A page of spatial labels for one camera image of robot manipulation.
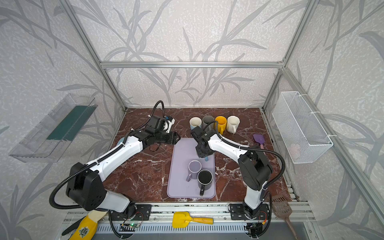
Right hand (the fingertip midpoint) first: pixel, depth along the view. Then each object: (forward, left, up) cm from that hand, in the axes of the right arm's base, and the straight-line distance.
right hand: (204, 148), depth 90 cm
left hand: (+4, +14, +11) cm, 19 cm away
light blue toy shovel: (+10, +58, -7) cm, 59 cm away
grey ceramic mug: (+20, -2, +3) cm, 21 cm away
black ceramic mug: (-19, 0, +2) cm, 19 cm away
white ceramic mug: (+19, -20, +1) cm, 28 cm away
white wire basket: (-10, -41, +28) cm, 51 cm away
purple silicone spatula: (+10, -38, -6) cm, 40 cm away
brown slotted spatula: (-31, -39, -5) cm, 50 cm away
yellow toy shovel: (-36, +11, -5) cm, 38 cm away
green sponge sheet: (-6, +58, +31) cm, 65 cm away
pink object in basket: (-10, -44, +14) cm, 48 cm away
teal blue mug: (-5, -1, -3) cm, 6 cm away
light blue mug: (+19, +7, +1) cm, 20 cm away
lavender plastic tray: (-1, +14, -6) cm, 16 cm away
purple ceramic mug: (-13, +6, +1) cm, 14 cm away
